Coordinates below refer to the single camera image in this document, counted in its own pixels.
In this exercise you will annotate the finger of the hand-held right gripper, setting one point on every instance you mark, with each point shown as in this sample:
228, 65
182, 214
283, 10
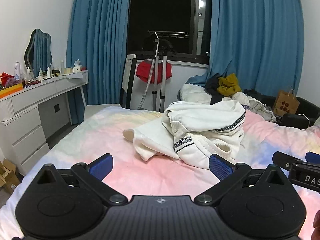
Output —
282, 158
313, 157

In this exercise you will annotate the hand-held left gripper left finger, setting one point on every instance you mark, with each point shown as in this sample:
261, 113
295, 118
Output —
101, 167

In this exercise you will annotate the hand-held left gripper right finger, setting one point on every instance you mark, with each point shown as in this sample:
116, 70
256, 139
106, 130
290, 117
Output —
221, 167

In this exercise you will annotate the white garment with black trim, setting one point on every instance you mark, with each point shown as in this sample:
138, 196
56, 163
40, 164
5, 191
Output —
200, 130

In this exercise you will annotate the person's right forearm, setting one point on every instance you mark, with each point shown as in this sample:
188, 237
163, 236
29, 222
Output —
317, 226

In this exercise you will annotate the pile of white grey clothes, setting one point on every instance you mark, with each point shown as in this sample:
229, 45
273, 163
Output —
252, 105

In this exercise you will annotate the pastel tie-dye bed sheet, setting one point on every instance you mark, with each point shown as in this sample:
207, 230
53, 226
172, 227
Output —
100, 142

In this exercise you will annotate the black chair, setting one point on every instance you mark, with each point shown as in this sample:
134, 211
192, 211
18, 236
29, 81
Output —
306, 110

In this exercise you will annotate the brown paper bag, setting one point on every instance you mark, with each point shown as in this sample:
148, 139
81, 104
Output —
285, 103

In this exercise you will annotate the mustard yellow garment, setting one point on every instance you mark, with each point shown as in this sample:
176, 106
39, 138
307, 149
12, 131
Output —
228, 85

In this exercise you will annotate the white and black folding board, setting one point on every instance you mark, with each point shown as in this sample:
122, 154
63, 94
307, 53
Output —
128, 80

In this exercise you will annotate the cardboard boxes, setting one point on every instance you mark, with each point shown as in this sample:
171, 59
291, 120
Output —
8, 177

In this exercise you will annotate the white dressing table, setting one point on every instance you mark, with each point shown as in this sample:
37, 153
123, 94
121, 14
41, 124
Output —
30, 97

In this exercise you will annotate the cream box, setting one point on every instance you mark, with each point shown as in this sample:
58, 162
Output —
68, 71

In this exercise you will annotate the white tissue box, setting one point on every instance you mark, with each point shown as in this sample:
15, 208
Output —
77, 68

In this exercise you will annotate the garment steamer stand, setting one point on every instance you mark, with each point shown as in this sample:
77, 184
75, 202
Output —
157, 80

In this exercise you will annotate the red garment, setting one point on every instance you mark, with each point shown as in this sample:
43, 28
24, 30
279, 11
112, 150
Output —
143, 71

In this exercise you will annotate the tall white bottle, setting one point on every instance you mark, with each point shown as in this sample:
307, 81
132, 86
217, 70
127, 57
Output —
62, 67

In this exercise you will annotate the small white bottle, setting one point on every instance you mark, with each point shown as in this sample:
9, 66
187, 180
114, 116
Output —
40, 73

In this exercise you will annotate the small clear bottle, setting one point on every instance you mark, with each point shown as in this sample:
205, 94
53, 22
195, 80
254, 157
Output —
29, 74

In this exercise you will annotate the orange box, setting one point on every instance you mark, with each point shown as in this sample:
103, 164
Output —
11, 91

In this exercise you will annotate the blue curtain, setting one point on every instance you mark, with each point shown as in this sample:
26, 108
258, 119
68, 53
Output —
100, 42
250, 42

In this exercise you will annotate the white spray bottle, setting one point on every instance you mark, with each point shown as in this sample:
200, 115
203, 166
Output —
17, 71

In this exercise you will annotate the red decorations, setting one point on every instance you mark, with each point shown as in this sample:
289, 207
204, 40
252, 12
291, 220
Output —
6, 78

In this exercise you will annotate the wavy-edged mirror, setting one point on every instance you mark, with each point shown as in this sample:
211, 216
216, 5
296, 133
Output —
40, 47

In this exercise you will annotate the outdoor drying rack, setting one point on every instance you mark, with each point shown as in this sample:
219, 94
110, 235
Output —
172, 33

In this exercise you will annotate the dark window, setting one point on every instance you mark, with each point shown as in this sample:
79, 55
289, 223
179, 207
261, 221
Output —
162, 10

